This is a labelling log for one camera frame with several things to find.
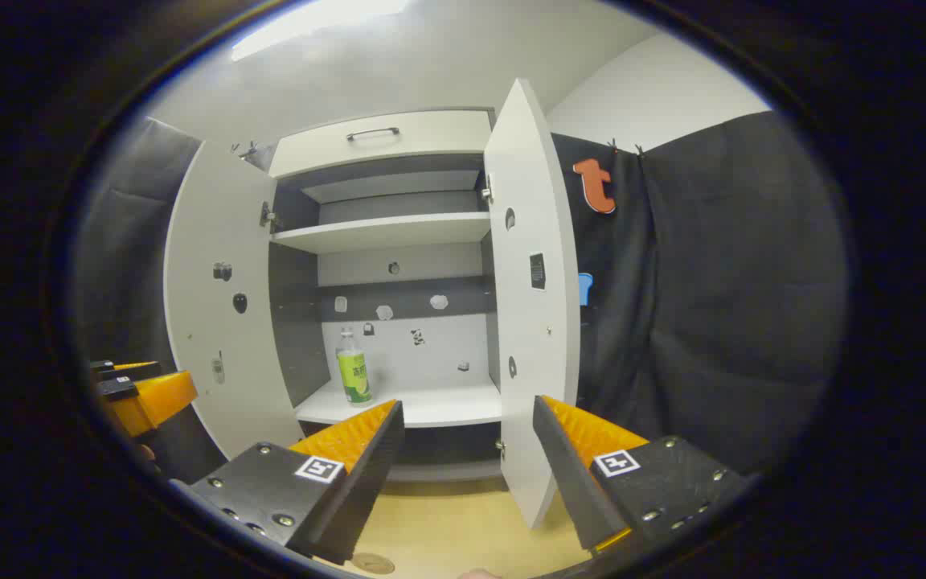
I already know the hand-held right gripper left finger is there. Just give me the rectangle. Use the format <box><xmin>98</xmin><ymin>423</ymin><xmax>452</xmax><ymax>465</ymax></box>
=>
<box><xmin>167</xmin><ymin>399</ymin><xmax>406</xmax><ymax>565</ymax></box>

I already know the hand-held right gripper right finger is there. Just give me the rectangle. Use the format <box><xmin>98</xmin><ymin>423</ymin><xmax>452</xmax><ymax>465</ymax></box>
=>
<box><xmin>531</xmin><ymin>394</ymin><xmax>751</xmax><ymax>557</ymax></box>

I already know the green label plastic bottle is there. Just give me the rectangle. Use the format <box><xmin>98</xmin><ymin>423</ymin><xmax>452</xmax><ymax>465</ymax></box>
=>
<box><xmin>335</xmin><ymin>326</ymin><xmax>374</xmax><ymax>408</ymax></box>

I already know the white cabinet door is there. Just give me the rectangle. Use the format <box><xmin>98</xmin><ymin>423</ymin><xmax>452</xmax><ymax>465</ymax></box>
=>
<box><xmin>483</xmin><ymin>78</ymin><xmax>583</xmax><ymax>532</ymax></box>
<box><xmin>163</xmin><ymin>141</ymin><xmax>307</xmax><ymax>461</ymax></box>

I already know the white cabinet shelf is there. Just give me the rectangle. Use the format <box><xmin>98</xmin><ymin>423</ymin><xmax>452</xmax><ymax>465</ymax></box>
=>
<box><xmin>301</xmin><ymin>170</ymin><xmax>481</xmax><ymax>204</ymax></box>
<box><xmin>296</xmin><ymin>380</ymin><xmax>504</xmax><ymax>429</ymax></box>
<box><xmin>272</xmin><ymin>211</ymin><xmax>493</xmax><ymax>256</ymax></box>

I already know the white cabinet drawer front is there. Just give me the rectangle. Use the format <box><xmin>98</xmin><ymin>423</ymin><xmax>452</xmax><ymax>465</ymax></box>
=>
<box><xmin>268</xmin><ymin>109</ymin><xmax>494</xmax><ymax>179</ymax></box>

